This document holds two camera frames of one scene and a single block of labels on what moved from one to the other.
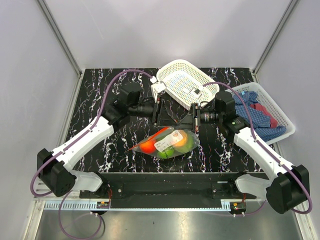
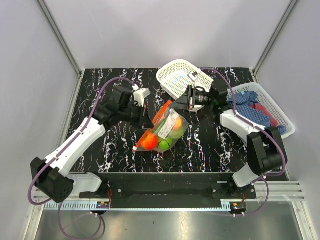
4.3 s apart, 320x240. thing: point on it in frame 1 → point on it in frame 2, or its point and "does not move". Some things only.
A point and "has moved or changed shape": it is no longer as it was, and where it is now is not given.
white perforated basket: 186,85 does not move
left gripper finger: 164,114 → 149,124
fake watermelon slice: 187,144 → 174,135
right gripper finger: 186,126 → 184,106
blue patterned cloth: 261,121 does not move
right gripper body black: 196,112 → 192,98
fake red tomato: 148,146 has moved or changed shape
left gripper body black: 156,114 → 142,114
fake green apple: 167,154 → 165,144
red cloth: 273,123 does not move
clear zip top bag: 168,142 has moved or changed shape
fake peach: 184,140 has moved or changed shape
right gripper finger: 188,118 → 182,101
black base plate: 167,190 does not move
